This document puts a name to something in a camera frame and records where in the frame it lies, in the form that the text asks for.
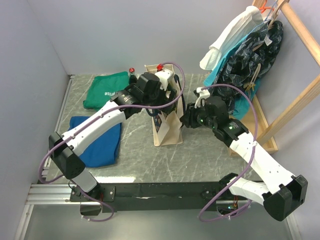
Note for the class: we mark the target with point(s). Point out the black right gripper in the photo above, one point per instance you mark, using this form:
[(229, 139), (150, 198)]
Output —
[(186, 118)]

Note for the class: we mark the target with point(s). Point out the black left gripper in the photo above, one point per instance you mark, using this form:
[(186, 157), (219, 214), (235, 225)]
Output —
[(163, 102)]

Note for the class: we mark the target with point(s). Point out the beige canvas tote bag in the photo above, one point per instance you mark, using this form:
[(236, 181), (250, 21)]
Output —
[(166, 126)]

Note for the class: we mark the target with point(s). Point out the red cap cola bottle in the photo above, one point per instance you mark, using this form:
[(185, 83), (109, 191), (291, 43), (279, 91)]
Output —
[(132, 76)]

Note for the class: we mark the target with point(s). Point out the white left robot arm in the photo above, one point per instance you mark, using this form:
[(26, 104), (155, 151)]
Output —
[(67, 148)]

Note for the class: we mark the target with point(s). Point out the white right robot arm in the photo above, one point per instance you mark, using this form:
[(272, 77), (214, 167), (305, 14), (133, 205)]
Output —
[(280, 192)]

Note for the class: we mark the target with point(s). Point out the folded green t-shirt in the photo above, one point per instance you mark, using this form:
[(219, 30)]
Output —
[(103, 88)]

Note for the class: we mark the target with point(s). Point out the teal hanging shirt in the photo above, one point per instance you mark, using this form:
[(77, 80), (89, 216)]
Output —
[(241, 105)]

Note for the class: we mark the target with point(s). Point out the folded blue cloth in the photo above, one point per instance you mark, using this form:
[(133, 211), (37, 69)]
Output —
[(104, 151)]

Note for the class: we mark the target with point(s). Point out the wooden clothes rack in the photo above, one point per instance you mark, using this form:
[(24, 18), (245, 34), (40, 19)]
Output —
[(286, 113)]

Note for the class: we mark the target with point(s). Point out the dark patterned hanging shirt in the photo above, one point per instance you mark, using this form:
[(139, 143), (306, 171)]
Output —
[(249, 61)]

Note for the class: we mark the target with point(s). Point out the white hanging shirt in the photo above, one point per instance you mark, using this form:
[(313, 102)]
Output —
[(237, 29)]

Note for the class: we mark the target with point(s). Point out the orange plastic hanger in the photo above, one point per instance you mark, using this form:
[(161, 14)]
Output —
[(264, 7)]

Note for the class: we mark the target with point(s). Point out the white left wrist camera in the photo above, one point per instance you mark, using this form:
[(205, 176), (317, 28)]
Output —
[(165, 75)]

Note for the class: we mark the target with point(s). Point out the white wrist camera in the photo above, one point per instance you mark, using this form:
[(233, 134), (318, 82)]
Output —
[(201, 94), (165, 75)]

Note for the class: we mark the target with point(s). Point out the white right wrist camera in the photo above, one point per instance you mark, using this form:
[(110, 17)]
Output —
[(201, 94)]

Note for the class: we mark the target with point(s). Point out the aluminium frame rail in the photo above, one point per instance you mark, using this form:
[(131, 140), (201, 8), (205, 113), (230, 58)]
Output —
[(52, 194)]

